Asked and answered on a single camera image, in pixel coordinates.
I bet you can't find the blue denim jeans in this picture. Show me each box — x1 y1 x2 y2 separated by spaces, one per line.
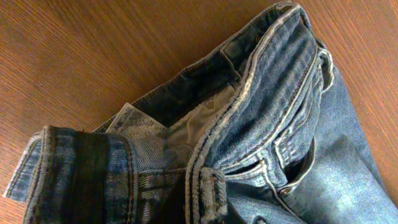
4 2 397 223

